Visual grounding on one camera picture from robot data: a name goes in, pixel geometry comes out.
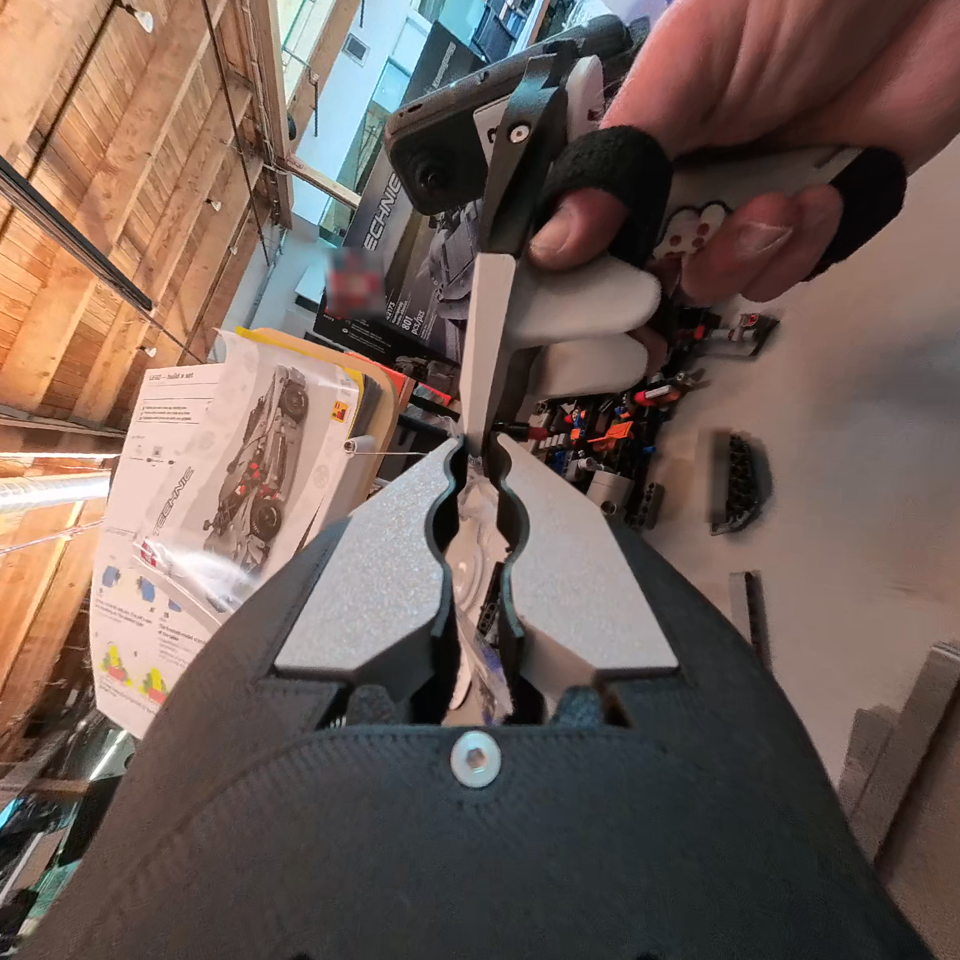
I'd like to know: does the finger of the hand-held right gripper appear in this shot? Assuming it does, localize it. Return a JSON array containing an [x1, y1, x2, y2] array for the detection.
[[457, 251, 519, 459]]

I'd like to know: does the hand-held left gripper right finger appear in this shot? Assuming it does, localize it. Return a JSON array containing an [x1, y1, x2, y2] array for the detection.
[[495, 432, 681, 700]]

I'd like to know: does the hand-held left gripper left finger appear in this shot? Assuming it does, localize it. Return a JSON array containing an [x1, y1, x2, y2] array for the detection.
[[273, 436, 462, 704]]

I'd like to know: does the clear bag of grey parts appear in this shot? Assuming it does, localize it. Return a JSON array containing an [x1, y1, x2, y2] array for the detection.
[[448, 450, 519, 725]]

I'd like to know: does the dark lego box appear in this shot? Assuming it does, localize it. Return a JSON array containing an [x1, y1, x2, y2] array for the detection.
[[315, 18, 526, 369]]

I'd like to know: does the partly built lego car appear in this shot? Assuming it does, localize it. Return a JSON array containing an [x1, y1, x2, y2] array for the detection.
[[517, 300, 714, 534]]

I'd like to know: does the black lego plate with holes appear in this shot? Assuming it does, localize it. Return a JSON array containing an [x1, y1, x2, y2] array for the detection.
[[731, 570, 774, 676]]

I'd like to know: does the black grey lego plate assembly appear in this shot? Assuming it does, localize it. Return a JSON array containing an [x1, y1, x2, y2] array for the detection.
[[708, 429, 772, 535]]

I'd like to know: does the grey red lego subassembly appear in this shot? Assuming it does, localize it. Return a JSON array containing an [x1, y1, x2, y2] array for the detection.
[[712, 311, 781, 360]]

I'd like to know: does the long grey lego beam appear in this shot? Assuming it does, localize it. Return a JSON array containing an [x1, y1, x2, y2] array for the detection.
[[836, 641, 960, 901]]

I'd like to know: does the person's right hand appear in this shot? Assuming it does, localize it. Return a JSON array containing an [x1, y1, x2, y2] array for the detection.
[[527, 0, 960, 306]]

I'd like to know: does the white wooden book stand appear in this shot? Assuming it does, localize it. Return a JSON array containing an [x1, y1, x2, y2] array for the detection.
[[217, 326, 399, 481]]

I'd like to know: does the white instruction booklet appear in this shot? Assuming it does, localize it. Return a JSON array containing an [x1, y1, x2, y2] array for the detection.
[[131, 330, 369, 594]]

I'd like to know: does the page holder cord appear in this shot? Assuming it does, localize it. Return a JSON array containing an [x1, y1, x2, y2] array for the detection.
[[343, 438, 451, 460]]

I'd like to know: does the silver air duct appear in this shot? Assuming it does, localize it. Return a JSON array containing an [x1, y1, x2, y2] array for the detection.
[[0, 472, 114, 515]]

